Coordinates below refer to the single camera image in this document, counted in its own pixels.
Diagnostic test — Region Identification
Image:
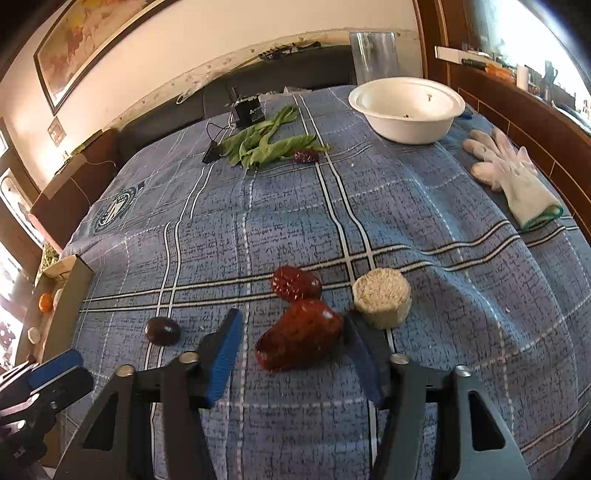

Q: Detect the clear glass cup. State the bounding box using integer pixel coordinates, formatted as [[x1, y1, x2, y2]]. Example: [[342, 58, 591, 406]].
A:
[[348, 31, 400, 86]]

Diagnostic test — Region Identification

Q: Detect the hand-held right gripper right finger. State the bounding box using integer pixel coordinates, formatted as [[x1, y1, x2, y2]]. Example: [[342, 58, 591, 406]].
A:
[[344, 311, 532, 480]]

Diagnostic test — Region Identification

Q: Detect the white bowl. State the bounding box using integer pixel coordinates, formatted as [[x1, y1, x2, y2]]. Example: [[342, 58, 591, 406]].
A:
[[348, 78, 466, 145]]

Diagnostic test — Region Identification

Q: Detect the round-ended sugarcane piece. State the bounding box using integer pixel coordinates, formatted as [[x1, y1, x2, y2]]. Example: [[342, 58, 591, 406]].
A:
[[352, 270, 411, 330]]

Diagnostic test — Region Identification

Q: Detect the cardboard box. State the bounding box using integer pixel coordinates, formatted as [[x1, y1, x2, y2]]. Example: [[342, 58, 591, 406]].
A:
[[14, 251, 95, 370]]

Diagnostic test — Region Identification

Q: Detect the wall socket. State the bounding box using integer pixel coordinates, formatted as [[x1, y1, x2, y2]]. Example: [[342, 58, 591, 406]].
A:
[[47, 116, 66, 147]]

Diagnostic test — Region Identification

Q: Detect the green leafy vegetable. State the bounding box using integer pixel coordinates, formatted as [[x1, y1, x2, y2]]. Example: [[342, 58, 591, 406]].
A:
[[221, 105, 331, 169]]

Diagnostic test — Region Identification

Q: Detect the medium red date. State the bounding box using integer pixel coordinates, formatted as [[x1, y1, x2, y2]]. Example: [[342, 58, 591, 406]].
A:
[[255, 298, 345, 372]]

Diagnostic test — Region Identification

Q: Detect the black electronic device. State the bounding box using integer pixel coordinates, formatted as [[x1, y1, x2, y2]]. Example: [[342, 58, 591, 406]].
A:
[[226, 85, 266, 127]]

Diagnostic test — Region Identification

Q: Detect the framed wall picture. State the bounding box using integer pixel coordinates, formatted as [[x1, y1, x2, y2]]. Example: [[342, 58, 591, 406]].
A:
[[33, 0, 181, 116]]

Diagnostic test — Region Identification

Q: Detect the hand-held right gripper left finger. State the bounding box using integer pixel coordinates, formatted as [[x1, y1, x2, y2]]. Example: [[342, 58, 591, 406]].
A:
[[55, 308, 244, 480]]

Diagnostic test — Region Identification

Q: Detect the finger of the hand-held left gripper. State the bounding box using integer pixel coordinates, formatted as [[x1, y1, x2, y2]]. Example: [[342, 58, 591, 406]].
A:
[[25, 349, 85, 388], [28, 369, 95, 418]]

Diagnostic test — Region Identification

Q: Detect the white work glove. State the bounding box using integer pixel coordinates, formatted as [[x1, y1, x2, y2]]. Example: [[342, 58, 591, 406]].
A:
[[462, 128, 564, 230]]

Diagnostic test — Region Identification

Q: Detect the dark sofa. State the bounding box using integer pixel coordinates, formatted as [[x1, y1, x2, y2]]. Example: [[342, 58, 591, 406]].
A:
[[117, 44, 358, 162]]

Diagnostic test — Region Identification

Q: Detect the wooden cabinet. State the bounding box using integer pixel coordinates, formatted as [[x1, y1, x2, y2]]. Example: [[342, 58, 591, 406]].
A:
[[413, 0, 591, 222]]

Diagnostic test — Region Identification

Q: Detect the dark round fruit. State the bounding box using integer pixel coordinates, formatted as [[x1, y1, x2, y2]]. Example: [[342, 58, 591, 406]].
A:
[[144, 316, 181, 346]]

